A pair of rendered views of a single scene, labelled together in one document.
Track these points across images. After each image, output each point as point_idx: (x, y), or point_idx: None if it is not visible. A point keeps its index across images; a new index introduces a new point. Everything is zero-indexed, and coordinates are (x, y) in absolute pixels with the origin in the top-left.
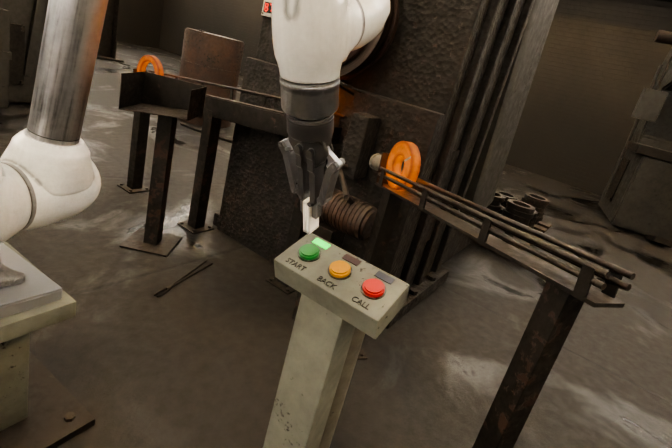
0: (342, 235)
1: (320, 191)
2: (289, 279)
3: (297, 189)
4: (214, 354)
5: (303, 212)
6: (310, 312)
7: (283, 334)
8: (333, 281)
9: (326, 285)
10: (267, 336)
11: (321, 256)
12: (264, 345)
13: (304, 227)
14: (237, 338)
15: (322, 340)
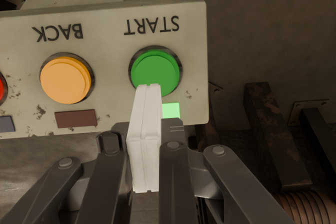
0: (273, 190)
1: (43, 208)
2: (153, 0)
3: (204, 167)
4: None
5: (154, 113)
6: None
7: (258, 60)
8: (51, 45)
9: (51, 25)
10: (269, 45)
11: (129, 84)
12: (263, 34)
13: (153, 89)
14: (293, 17)
15: None
